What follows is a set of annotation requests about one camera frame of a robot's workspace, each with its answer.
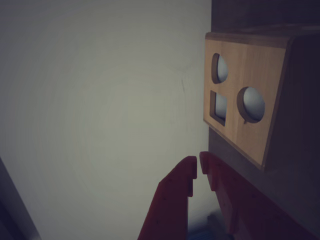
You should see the wooden shape sorter box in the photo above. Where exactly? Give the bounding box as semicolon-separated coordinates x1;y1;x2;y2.
204;26;320;173

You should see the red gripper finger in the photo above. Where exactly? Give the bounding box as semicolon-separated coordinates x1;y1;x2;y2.
136;156;198;240
199;151;320;240

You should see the dark grey panel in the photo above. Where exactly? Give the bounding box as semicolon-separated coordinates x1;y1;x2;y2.
0;156;42;240

